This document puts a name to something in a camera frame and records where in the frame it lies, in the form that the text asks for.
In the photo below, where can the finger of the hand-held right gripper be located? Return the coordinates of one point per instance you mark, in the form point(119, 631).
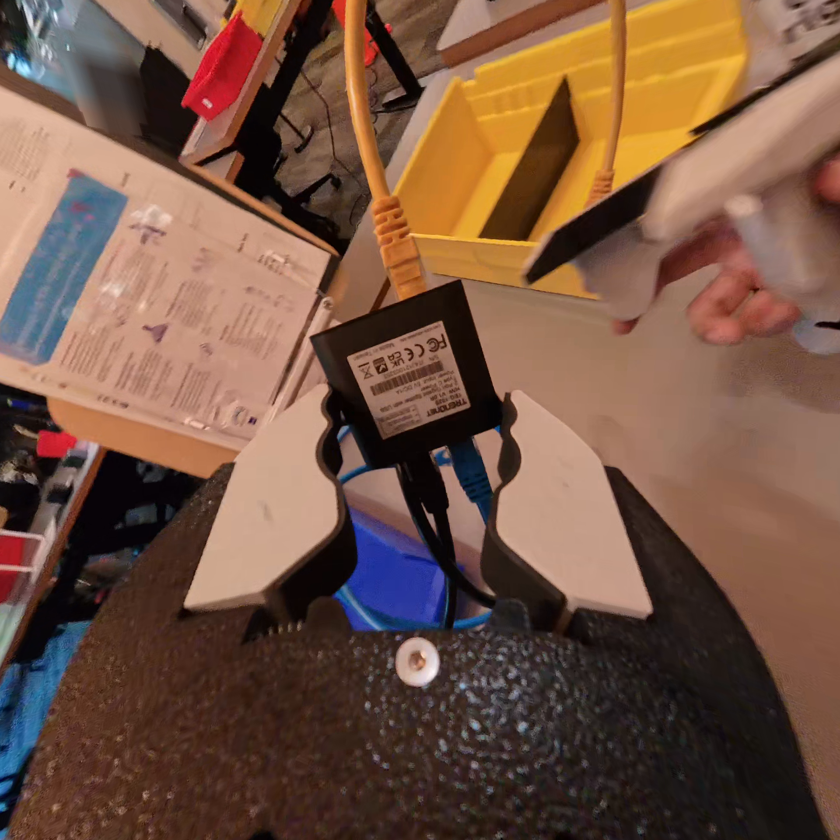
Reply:
point(754, 144)
point(623, 275)

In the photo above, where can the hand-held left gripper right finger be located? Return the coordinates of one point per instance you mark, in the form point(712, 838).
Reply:
point(564, 518)

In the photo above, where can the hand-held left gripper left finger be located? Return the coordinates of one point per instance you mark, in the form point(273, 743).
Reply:
point(262, 505)

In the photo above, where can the blue plastic bin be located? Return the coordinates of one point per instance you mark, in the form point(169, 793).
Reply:
point(387, 564)

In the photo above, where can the yellow plastic bin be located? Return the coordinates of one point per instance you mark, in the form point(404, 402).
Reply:
point(499, 170)

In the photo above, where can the black network splitter box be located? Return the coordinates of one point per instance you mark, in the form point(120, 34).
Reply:
point(407, 374)

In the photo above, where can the grey desk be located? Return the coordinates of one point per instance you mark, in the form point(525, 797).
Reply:
point(656, 426)

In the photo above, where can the neighbouring desk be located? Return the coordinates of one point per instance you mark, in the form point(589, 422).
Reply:
point(499, 19)

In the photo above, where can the person's right hand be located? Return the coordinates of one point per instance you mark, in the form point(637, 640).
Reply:
point(722, 295)

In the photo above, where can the black bin divider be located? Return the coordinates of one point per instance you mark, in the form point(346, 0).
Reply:
point(531, 177)

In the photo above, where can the instruction sheet board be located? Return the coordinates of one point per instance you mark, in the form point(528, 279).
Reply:
point(164, 262)

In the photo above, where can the background office desks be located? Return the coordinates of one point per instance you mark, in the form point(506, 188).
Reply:
point(262, 98)

